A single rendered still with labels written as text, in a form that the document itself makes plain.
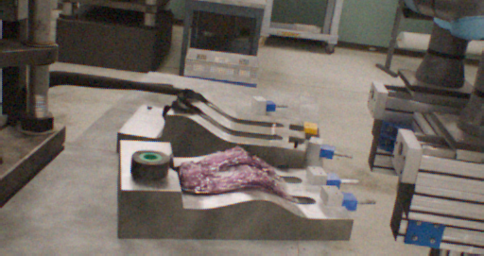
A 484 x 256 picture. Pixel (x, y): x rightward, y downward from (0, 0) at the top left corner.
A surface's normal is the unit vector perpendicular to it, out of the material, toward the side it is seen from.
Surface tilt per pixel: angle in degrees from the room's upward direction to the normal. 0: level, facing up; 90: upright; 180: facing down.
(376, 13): 90
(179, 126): 90
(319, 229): 90
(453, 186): 90
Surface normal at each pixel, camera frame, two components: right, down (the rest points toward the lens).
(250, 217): 0.21, 0.34
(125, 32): -0.01, 0.32
